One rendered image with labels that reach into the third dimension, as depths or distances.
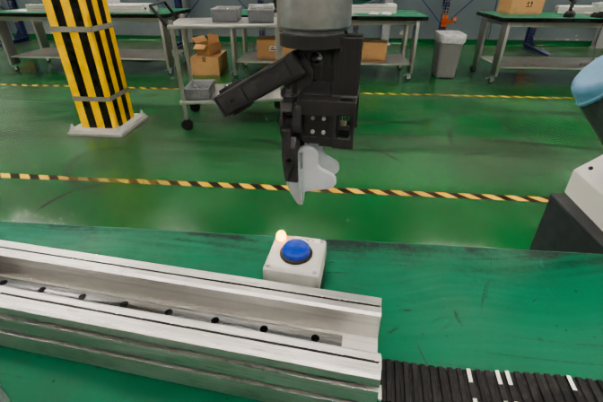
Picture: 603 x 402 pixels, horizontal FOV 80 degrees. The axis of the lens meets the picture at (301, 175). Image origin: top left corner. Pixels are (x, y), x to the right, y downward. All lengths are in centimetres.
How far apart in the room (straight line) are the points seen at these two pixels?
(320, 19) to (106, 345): 42
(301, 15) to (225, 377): 38
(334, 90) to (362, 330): 27
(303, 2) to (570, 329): 53
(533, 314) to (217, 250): 49
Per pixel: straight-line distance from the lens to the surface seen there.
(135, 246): 70
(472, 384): 50
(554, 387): 52
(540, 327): 61
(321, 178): 43
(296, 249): 52
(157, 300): 52
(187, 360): 45
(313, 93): 40
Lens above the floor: 119
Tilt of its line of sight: 29 degrees down
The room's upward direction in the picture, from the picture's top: straight up
